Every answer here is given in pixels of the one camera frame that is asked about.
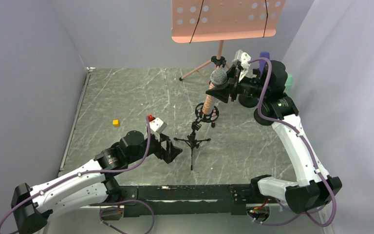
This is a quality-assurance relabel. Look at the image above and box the glitter silver-head microphone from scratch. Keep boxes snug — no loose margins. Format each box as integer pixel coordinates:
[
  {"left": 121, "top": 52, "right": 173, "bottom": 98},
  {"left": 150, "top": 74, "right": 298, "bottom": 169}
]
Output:
[{"left": 201, "top": 68, "right": 228, "bottom": 116}]

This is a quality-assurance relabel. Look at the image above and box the black shock-mount tripod stand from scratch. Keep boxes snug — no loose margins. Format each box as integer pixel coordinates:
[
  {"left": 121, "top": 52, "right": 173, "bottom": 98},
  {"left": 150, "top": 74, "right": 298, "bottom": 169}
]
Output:
[{"left": 173, "top": 102, "right": 220, "bottom": 171}]

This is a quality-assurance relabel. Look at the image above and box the purple microphone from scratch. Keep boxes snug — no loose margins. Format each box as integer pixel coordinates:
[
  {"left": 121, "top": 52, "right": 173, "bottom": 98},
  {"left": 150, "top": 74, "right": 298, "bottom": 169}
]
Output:
[{"left": 259, "top": 50, "right": 271, "bottom": 73}]

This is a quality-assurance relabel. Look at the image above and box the black round-base mic stand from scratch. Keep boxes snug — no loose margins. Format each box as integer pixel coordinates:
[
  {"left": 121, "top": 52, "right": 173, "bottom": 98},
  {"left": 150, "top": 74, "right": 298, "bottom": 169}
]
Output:
[
  {"left": 238, "top": 96, "right": 259, "bottom": 108},
  {"left": 253, "top": 108, "right": 273, "bottom": 126}
]

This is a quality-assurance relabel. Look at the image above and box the mint green microphone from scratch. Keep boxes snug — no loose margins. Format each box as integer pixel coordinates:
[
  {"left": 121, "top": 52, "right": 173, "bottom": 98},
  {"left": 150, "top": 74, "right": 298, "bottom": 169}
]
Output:
[{"left": 285, "top": 74, "right": 293, "bottom": 94}]

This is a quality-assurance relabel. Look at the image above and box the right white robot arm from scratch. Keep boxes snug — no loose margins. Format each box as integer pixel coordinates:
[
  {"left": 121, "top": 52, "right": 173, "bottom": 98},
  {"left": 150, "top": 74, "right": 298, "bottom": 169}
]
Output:
[{"left": 206, "top": 60, "right": 342, "bottom": 214}]

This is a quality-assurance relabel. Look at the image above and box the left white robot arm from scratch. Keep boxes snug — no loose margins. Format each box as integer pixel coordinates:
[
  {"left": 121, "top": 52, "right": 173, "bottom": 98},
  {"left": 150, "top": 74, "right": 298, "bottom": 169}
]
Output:
[{"left": 11, "top": 131, "right": 183, "bottom": 234}]

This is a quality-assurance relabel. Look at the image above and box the pink music stand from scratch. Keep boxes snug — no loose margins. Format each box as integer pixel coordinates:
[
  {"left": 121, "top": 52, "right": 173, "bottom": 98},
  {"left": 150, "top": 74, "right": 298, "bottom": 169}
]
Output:
[{"left": 170, "top": 0, "right": 287, "bottom": 129}]

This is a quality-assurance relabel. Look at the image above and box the yellow cube left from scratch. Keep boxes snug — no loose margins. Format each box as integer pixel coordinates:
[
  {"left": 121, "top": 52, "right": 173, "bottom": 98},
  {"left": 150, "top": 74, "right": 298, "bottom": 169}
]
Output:
[{"left": 112, "top": 119, "right": 120, "bottom": 127}]

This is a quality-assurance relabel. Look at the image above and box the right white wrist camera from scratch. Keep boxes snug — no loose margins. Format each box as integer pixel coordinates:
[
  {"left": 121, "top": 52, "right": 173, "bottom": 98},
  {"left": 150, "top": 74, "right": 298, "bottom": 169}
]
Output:
[{"left": 232, "top": 50, "right": 251, "bottom": 82}]

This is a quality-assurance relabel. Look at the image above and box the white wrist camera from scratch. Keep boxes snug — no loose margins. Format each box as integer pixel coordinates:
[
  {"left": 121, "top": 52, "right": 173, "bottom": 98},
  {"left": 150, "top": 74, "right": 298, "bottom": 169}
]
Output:
[
  {"left": 148, "top": 115, "right": 167, "bottom": 138},
  {"left": 232, "top": 50, "right": 251, "bottom": 82}
]

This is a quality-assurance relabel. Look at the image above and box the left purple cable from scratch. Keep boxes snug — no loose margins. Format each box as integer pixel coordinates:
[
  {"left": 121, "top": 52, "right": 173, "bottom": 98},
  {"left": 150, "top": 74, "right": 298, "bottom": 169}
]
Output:
[{"left": 0, "top": 116, "right": 155, "bottom": 234}]

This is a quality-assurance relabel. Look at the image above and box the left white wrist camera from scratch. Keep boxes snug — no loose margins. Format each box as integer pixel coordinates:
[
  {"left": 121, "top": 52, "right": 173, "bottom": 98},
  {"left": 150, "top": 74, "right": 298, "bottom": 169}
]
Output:
[{"left": 148, "top": 115, "right": 167, "bottom": 138}]

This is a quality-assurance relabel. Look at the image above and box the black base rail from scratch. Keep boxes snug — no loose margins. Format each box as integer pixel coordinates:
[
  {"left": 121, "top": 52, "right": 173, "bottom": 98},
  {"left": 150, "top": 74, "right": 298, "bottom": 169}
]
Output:
[{"left": 90, "top": 182, "right": 272, "bottom": 218}]

